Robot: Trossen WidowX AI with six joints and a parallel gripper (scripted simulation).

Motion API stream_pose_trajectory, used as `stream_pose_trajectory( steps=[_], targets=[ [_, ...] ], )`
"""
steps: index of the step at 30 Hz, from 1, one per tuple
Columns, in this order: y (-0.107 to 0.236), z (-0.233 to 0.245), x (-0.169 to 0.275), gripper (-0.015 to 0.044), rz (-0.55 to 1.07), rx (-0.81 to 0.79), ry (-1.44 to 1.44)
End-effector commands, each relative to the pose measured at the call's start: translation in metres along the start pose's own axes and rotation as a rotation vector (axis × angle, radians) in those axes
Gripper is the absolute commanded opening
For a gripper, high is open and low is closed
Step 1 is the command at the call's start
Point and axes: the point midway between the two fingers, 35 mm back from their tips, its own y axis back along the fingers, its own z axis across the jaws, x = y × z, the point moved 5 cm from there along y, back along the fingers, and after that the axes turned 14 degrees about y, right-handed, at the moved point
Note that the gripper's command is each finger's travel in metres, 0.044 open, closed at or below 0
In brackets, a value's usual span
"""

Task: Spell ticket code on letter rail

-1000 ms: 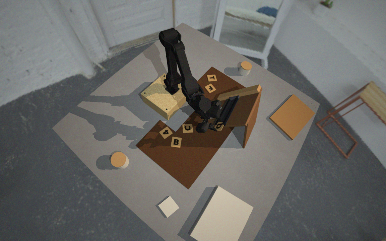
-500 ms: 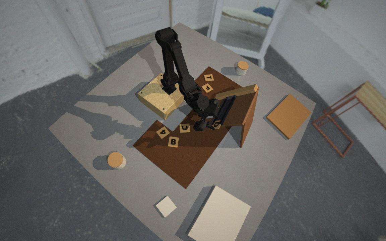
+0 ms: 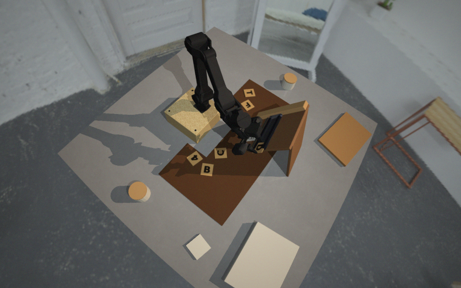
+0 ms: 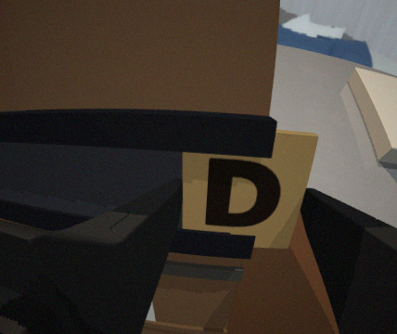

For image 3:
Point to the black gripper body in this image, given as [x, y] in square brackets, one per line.
[240, 148]

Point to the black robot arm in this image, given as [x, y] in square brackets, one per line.
[205, 61]

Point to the beige cylindrical container with brown lid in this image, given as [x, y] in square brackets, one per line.
[288, 81]
[139, 192]

